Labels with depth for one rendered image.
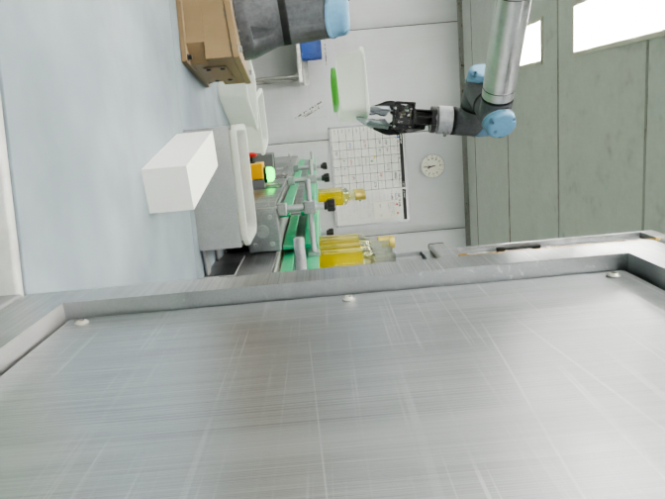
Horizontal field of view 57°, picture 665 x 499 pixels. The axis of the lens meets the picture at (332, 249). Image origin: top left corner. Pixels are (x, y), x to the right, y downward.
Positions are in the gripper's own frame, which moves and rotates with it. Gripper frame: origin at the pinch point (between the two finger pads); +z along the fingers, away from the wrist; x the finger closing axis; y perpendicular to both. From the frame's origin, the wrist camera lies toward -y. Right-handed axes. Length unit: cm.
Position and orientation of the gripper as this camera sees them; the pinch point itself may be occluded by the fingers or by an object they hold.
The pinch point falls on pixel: (360, 116)
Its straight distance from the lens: 169.9
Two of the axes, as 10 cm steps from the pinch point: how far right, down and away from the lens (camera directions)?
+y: 0.1, 0.8, -10.0
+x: -0.6, 10.0, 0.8
